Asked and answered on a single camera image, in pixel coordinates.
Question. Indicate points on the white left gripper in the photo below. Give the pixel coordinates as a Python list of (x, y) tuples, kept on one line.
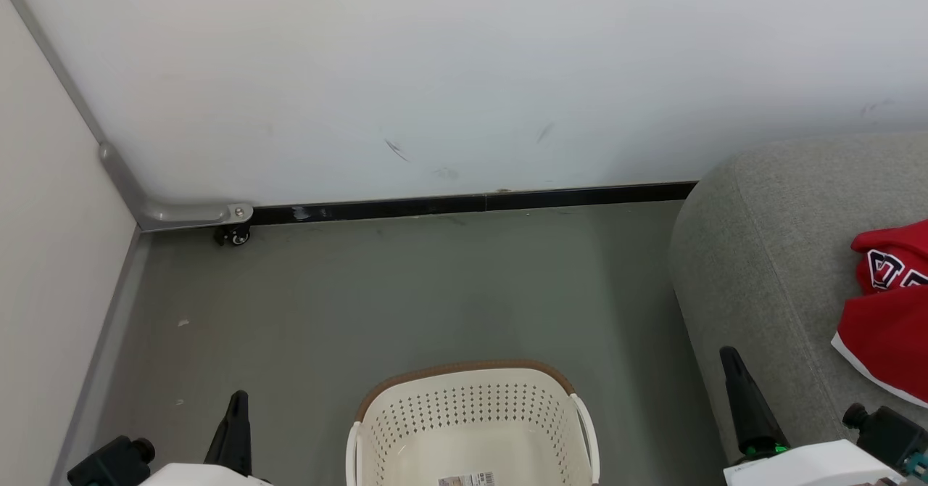
[(203, 477)]

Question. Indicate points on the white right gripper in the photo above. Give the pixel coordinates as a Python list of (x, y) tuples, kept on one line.
[(812, 468)]

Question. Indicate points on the red jersey garment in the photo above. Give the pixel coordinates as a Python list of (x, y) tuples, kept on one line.
[(884, 341)]

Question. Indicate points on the red jersey with black lettering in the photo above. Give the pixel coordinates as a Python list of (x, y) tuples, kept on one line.
[(895, 254)]

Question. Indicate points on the cream perforated plastic laundry basket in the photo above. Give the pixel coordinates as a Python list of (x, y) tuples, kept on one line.
[(471, 413)]

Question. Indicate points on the grey fabric sofa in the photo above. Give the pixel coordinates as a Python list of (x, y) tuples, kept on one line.
[(768, 254)]

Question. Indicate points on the grey skirting strip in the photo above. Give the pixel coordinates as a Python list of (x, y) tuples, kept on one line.
[(101, 355)]

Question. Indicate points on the small black caster wheel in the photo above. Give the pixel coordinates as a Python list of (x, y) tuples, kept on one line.
[(235, 236)]

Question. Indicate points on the paper barcode label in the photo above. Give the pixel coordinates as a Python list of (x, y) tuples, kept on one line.
[(467, 480)]

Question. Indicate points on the black skirting strip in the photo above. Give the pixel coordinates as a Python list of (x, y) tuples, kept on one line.
[(471, 203)]

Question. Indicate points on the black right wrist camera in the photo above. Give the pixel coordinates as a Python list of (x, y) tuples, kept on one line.
[(884, 431)]

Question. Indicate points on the grey panel frame with caster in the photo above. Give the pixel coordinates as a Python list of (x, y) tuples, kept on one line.
[(181, 214)]

